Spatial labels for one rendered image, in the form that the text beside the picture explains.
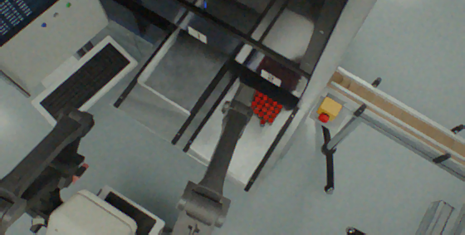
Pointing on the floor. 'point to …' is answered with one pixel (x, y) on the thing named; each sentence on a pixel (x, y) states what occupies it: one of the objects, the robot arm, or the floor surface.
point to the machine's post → (340, 40)
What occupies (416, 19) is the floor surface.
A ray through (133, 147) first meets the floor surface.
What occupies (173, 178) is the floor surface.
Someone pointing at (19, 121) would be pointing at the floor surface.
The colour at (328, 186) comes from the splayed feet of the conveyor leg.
